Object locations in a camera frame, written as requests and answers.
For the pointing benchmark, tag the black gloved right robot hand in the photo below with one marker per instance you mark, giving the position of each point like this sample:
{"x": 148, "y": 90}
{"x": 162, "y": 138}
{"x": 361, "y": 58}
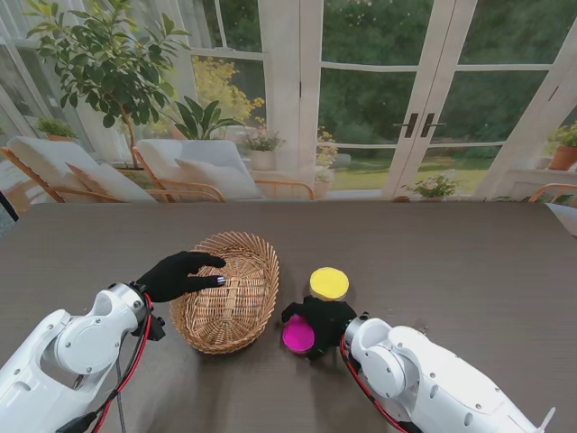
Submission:
{"x": 329, "y": 320}

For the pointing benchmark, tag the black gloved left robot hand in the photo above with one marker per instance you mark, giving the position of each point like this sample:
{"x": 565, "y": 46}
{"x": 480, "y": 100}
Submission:
{"x": 169, "y": 279}

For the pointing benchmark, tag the magenta culture dish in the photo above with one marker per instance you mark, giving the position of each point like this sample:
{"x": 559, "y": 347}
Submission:
{"x": 297, "y": 337}

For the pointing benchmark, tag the oval wicker basket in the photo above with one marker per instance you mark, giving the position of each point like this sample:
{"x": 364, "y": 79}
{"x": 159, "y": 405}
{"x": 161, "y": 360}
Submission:
{"x": 230, "y": 315}

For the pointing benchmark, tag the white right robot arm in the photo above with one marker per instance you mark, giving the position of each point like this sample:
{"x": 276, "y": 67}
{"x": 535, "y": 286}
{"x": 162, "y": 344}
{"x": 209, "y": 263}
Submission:
{"x": 405, "y": 361}

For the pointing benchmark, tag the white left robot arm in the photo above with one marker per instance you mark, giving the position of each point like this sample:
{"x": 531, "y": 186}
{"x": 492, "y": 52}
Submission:
{"x": 85, "y": 343}

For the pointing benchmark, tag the black backdrop stand pole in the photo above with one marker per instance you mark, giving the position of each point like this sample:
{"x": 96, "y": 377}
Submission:
{"x": 9, "y": 207}

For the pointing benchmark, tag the printed garden room backdrop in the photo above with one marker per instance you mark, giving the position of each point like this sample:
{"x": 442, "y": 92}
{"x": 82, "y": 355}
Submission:
{"x": 369, "y": 113}

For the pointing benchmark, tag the white sheet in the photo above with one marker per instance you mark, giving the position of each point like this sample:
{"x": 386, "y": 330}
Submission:
{"x": 565, "y": 216}

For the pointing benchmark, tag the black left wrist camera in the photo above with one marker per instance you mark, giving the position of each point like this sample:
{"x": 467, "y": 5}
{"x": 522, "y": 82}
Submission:
{"x": 157, "y": 328}

